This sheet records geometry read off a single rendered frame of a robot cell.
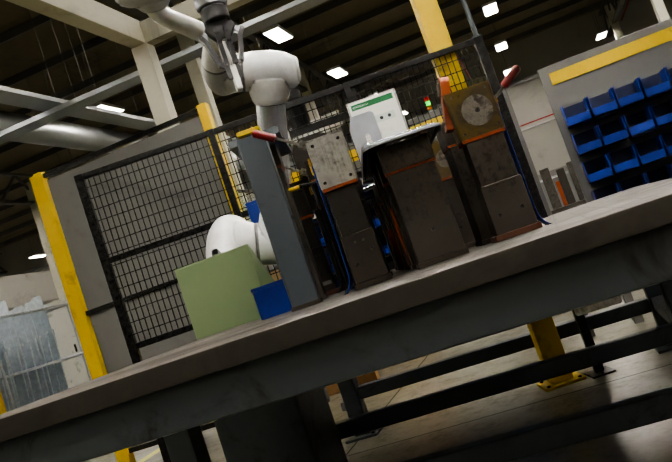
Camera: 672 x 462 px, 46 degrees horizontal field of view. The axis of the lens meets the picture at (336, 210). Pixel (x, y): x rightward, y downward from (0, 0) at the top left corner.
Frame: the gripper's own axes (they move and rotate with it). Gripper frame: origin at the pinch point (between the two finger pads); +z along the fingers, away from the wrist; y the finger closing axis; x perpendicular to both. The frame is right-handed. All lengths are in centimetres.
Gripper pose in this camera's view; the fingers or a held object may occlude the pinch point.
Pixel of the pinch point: (236, 78)
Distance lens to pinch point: 219.3
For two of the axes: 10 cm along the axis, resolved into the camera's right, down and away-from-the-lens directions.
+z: 3.2, 9.4, -0.8
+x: -1.9, 1.5, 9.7
